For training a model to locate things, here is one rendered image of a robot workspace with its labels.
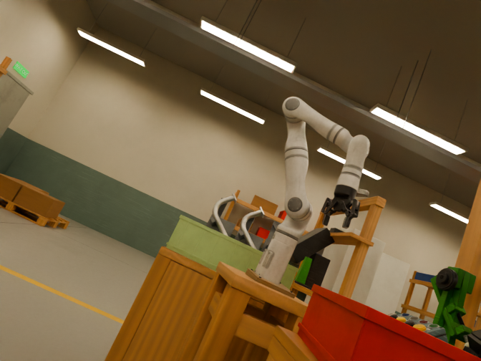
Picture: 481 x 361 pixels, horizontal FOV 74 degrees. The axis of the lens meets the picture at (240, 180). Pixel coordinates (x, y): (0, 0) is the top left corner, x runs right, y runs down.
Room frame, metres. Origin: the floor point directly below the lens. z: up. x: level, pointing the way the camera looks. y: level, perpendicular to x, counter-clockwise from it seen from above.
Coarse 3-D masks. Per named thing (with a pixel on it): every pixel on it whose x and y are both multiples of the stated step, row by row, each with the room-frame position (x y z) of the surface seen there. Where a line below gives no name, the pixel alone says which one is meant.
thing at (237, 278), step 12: (228, 276) 1.09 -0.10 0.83; (240, 276) 1.02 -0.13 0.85; (240, 288) 1.02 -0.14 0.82; (252, 288) 1.03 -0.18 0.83; (264, 288) 1.03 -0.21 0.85; (264, 300) 1.04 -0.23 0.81; (276, 300) 1.04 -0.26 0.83; (288, 300) 1.05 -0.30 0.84; (300, 300) 1.20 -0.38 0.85; (300, 312) 1.06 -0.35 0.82
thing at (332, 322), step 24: (312, 288) 0.78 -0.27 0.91; (312, 312) 0.73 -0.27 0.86; (336, 312) 0.59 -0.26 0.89; (360, 312) 0.49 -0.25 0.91; (312, 336) 0.66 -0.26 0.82; (336, 336) 0.56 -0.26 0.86; (360, 336) 0.48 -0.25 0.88; (384, 336) 0.48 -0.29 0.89; (408, 336) 0.47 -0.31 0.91; (432, 336) 0.47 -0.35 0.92; (336, 360) 0.52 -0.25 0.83; (360, 360) 0.48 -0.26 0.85; (384, 360) 0.48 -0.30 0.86; (408, 360) 0.47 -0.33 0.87; (432, 360) 0.47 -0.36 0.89; (456, 360) 0.47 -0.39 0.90; (480, 360) 0.46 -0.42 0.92
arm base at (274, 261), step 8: (272, 240) 1.18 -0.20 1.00; (280, 240) 1.15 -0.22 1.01; (288, 240) 1.15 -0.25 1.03; (272, 248) 1.17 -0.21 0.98; (280, 248) 1.15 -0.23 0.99; (288, 248) 1.15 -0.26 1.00; (264, 256) 1.19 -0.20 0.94; (272, 256) 1.16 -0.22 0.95; (280, 256) 1.15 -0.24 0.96; (288, 256) 1.16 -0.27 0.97; (264, 264) 1.16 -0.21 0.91; (272, 264) 1.15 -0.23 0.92; (280, 264) 1.15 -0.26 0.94; (256, 272) 1.20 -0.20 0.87; (264, 272) 1.16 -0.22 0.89; (272, 272) 1.15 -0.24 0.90; (280, 272) 1.16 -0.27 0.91; (272, 280) 1.16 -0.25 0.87; (280, 280) 1.18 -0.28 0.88
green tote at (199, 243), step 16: (192, 224) 1.57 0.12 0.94; (176, 240) 1.57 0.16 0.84; (192, 240) 1.56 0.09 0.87; (208, 240) 1.55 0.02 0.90; (224, 240) 1.54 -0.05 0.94; (192, 256) 1.55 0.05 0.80; (208, 256) 1.54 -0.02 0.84; (224, 256) 1.53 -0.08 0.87; (240, 256) 1.52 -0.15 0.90; (256, 256) 1.51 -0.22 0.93; (288, 272) 1.48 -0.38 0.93; (288, 288) 1.48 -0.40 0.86
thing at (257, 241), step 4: (248, 220) 1.84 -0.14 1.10; (252, 220) 1.85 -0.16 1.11; (248, 224) 1.84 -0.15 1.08; (248, 228) 1.83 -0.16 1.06; (248, 232) 1.82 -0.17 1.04; (236, 236) 1.81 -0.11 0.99; (252, 236) 1.81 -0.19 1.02; (256, 236) 1.81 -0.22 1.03; (240, 240) 1.81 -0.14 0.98; (244, 240) 1.80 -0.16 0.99; (252, 240) 1.80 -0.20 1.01; (256, 240) 1.80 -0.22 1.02; (260, 240) 1.80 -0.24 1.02; (256, 244) 1.79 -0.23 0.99; (260, 244) 1.79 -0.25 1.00; (256, 248) 1.79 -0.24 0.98
